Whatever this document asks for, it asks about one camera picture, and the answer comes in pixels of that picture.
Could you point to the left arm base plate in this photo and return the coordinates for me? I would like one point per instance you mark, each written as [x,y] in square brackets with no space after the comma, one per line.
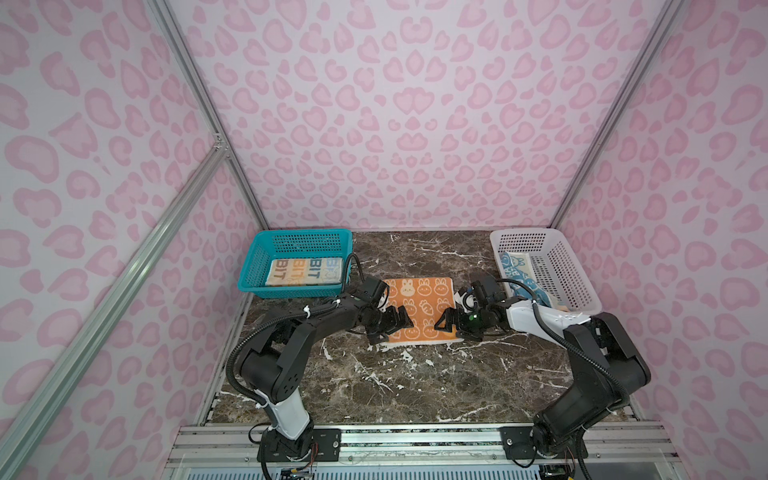
[318,444]

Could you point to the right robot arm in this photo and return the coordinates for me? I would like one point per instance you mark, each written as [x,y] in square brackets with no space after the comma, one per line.
[605,364]

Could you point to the teal plastic basket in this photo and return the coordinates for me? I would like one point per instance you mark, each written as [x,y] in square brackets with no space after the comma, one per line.
[283,244]

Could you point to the corner aluminium post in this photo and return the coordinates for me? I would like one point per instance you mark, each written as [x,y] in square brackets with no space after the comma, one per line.
[654,42]
[171,30]

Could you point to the white plastic basket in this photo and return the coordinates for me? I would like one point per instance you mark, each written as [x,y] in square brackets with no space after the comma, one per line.
[555,265]

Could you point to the left diagonal aluminium strut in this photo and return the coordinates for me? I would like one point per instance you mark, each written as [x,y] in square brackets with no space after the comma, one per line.
[39,413]

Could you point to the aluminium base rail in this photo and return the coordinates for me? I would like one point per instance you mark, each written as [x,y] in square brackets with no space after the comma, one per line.
[623,450]

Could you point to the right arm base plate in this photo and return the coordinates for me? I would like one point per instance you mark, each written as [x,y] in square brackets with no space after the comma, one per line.
[516,443]

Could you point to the left corner aluminium post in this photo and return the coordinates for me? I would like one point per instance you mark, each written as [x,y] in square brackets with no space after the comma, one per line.
[171,30]

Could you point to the orange patterned towel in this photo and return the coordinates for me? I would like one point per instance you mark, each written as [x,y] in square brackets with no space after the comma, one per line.
[425,300]

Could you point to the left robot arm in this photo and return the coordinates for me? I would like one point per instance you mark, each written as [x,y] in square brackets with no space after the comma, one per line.
[269,365]

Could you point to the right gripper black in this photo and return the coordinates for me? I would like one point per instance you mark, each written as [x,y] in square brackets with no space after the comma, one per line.
[449,313]

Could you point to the blue patterned towel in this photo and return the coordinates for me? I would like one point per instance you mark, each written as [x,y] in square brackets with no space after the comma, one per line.
[519,266]

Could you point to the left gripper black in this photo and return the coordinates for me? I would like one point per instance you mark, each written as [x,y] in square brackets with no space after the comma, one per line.
[394,323]

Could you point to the right corner aluminium post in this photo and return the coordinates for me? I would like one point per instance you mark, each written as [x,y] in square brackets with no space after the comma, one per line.
[654,42]

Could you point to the rabbit striped towel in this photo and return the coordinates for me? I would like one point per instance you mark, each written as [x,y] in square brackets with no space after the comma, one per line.
[304,272]

